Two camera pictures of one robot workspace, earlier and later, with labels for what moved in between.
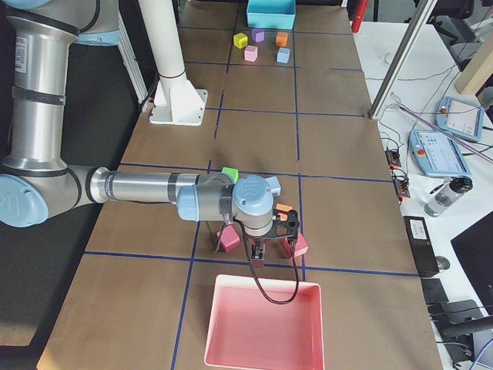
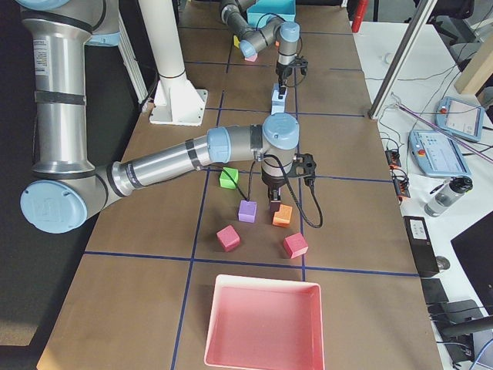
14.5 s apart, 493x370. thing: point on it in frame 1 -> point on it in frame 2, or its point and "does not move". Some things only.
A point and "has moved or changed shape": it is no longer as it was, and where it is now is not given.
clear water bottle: x=444 y=196 does not move
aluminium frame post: x=422 y=16 does not move
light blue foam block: x=273 y=186 has moved or changed shape
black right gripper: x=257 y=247 -> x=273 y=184
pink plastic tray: x=246 y=329 does not move
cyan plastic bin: x=271 y=14 does not move
